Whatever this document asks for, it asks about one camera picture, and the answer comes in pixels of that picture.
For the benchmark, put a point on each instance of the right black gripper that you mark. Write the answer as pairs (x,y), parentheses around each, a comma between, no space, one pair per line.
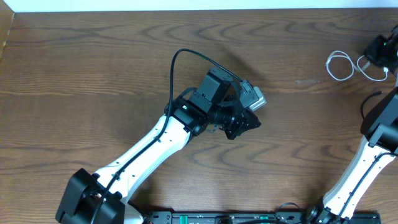
(372,50)

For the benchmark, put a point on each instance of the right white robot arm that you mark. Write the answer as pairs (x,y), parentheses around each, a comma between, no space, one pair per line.
(378,146)

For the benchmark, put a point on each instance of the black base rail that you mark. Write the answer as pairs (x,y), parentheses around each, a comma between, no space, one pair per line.
(165,217)

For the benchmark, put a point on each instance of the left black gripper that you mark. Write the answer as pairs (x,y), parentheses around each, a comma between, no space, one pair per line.
(241,123)

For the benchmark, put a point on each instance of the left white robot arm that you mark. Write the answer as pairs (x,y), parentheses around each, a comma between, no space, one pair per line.
(103,197)

